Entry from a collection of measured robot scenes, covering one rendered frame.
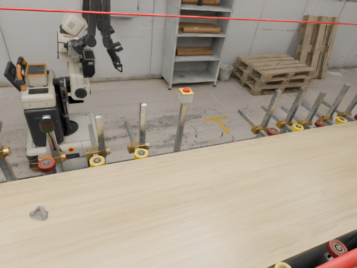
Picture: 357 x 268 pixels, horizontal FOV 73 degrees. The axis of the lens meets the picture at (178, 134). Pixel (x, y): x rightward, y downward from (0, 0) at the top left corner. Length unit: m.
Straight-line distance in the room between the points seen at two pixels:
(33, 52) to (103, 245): 3.32
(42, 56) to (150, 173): 3.05
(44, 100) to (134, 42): 2.19
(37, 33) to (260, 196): 3.46
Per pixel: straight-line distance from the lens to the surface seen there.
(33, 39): 3.99
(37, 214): 1.23
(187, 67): 4.54
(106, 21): 2.05
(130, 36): 4.04
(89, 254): 1.10
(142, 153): 1.43
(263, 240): 1.23
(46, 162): 1.44
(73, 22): 2.18
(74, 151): 2.53
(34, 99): 2.25
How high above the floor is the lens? 1.88
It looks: 38 degrees down
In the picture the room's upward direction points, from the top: 9 degrees clockwise
